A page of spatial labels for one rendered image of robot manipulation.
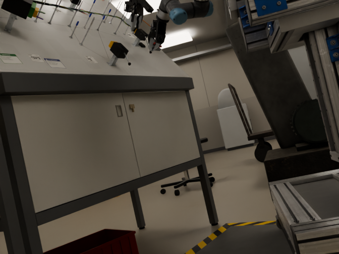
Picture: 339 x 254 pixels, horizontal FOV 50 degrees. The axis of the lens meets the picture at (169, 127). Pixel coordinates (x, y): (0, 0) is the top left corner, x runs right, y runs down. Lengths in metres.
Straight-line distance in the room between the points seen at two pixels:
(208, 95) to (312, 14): 7.70
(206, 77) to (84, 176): 7.70
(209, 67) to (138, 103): 7.31
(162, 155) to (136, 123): 0.22
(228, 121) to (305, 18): 6.84
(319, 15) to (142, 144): 0.92
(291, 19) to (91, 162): 0.89
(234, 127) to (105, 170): 6.67
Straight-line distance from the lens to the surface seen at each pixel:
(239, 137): 8.05
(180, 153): 1.93
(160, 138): 1.81
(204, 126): 8.89
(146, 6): 2.02
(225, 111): 8.06
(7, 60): 1.35
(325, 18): 1.30
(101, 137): 1.51
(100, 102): 1.55
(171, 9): 1.77
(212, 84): 8.94
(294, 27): 1.28
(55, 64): 1.45
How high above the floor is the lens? 0.54
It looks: 2 degrees up
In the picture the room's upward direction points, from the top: 13 degrees counter-clockwise
